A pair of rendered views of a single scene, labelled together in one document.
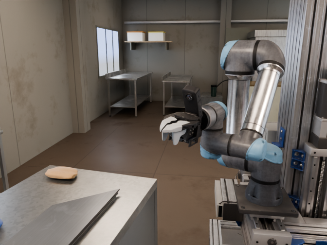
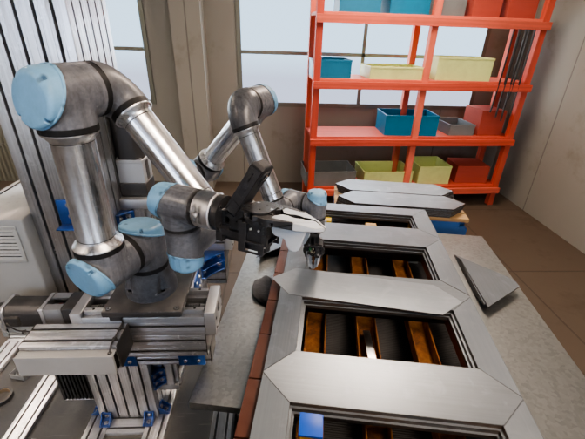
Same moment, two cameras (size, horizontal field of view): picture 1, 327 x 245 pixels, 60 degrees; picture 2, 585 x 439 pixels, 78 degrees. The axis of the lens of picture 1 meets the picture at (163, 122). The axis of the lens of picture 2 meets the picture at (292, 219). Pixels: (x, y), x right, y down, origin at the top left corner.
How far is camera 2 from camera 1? 1.01 m
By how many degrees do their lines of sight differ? 93
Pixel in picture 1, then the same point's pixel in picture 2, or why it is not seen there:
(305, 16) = (68, 13)
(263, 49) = (117, 78)
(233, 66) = (83, 119)
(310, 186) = not seen: hidden behind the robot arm
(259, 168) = (158, 252)
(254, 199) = (167, 292)
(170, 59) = not seen: outside the picture
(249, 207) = (178, 302)
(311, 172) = not seen: hidden behind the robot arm
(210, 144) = (203, 245)
